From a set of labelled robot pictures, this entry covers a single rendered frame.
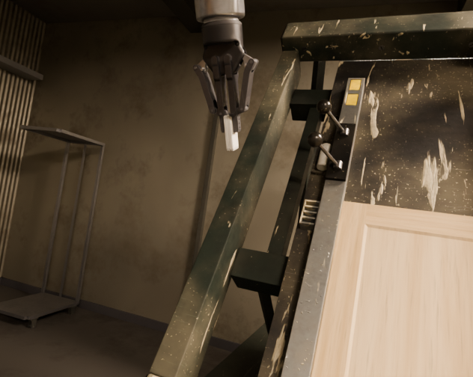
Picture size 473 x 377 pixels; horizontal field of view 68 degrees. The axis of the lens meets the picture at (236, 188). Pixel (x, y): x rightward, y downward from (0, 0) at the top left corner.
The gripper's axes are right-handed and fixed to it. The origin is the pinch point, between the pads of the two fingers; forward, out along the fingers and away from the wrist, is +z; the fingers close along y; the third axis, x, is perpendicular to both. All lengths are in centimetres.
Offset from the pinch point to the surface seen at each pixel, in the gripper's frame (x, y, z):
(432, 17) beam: -72, -41, -23
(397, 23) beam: -70, -31, -22
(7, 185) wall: -185, 363, 84
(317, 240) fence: -7.5, -15.4, 26.0
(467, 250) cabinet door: -12, -45, 27
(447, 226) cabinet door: -16, -42, 24
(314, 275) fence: -0.5, -15.9, 30.7
